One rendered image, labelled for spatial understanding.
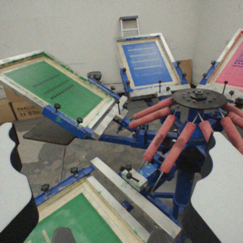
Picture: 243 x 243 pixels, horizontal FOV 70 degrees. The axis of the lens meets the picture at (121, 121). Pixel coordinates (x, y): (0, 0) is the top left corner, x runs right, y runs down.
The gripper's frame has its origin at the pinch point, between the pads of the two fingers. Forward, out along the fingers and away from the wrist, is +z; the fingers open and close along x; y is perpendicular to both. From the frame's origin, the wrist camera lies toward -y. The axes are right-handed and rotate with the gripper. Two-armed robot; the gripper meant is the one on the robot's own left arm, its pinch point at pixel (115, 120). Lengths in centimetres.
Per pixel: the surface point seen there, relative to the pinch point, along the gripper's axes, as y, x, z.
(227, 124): 37, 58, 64
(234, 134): 40, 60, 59
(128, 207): 75, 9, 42
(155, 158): 61, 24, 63
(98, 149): 172, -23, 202
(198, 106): 31, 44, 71
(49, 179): 180, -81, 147
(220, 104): 29, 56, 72
